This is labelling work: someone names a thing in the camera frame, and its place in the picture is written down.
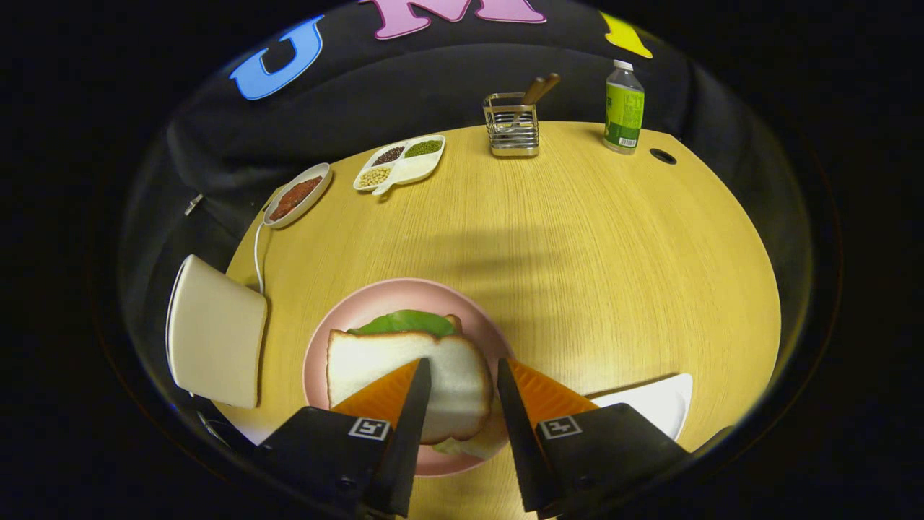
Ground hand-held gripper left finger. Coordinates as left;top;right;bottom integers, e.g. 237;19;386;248
256;357;432;517

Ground pink plate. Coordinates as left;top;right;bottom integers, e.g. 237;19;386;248
302;278;515;477

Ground white bread slice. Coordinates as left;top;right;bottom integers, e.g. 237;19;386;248
326;329;494;445

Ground white toaster cable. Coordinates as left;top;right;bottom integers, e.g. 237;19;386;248
253;220;269;295

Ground green lettuce leaf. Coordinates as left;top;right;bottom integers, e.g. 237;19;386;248
349;310;458;338

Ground green label drink bottle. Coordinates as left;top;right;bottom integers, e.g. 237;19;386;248
603;60;645;155

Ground round white meat plate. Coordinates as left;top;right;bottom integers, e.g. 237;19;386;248
263;162;334;230

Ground white toaster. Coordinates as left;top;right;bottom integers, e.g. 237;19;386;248
166;254;268;410

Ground white square plate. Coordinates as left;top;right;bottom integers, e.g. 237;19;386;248
585;373;694;441

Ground black backdrop cloth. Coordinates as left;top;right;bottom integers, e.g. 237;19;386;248
119;0;816;376

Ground red meat slice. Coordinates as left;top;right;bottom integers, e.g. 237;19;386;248
269;176;323;221

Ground white divided bean dish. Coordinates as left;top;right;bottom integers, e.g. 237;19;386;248
353;134;446;196

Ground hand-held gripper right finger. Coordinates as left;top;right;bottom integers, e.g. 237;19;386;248
497;357;690;517

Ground brown-crust bread slice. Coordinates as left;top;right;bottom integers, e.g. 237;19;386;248
433;314;507;461

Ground metal wire utensil holder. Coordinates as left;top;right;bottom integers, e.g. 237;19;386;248
483;92;540;158

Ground wooden utensil handle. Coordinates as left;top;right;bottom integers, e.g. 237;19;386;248
531;72;561;107
514;76;546;125

